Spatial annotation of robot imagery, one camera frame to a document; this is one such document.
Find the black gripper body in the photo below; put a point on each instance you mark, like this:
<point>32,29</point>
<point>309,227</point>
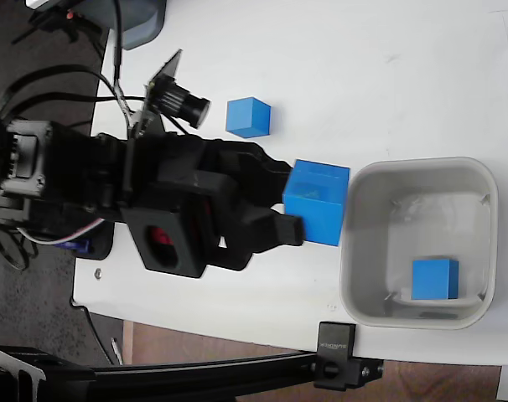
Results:
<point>174,188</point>

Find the blue cube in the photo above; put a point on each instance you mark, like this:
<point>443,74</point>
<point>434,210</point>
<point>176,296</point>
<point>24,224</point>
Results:
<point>317,201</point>
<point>432,280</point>
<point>247,117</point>

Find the grey plastic bin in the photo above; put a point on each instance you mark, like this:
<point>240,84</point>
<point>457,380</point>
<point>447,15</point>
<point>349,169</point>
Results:
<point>426,188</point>

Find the small metal nut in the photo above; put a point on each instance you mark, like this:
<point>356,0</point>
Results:
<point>98,274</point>

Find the blue connector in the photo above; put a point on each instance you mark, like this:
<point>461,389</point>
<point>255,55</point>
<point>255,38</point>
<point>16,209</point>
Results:
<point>76,247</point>

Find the black table clamp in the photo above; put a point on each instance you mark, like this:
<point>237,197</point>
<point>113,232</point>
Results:
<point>335,343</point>

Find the gray-blue container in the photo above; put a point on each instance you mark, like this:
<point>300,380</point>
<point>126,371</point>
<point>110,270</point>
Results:
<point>141,25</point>

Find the black device with red light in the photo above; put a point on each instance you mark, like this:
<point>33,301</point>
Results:
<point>48,19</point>

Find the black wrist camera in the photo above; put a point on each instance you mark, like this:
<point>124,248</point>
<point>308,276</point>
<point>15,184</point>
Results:
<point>174,96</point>

